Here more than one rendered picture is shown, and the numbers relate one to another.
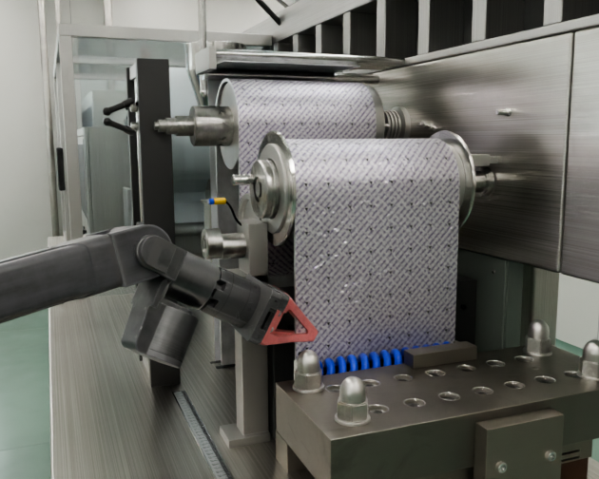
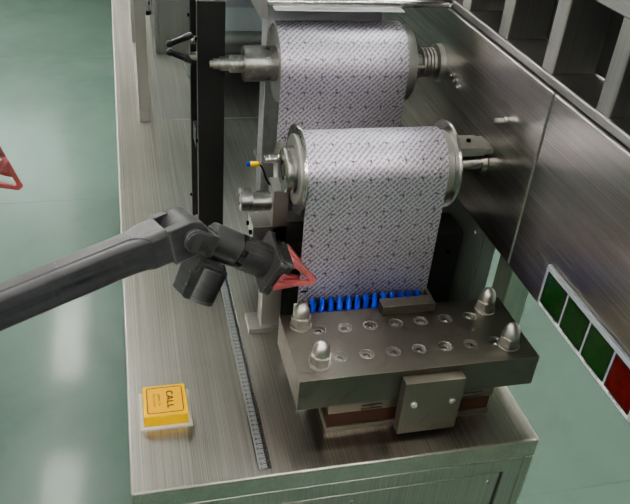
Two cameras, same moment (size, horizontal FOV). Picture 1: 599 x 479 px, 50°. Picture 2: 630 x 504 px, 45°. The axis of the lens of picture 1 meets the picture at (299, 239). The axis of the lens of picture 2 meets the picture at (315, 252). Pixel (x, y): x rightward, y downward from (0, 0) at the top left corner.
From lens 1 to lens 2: 0.58 m
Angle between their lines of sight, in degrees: 25
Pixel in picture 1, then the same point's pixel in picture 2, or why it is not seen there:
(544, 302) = not seen: hidden behind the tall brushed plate
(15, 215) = not seen: outside the picture
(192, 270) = (224, 245)
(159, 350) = (198, 297)
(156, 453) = (197, 330)
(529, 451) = (436, 397)
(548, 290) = not seen: hidden behind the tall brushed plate
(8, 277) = (100, 265)
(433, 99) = (464, 60)
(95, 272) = (156, 257)
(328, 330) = (325, 277)
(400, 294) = (385, 255)
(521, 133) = (509, 144)
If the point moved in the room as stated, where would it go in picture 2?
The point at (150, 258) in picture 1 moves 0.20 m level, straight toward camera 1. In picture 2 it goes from (193, 247) to (187, 336)
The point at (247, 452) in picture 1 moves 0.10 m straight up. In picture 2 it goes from (261, 340) to (263, 297)
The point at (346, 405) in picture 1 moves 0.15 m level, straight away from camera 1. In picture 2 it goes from (315, 358) to (334, 301)
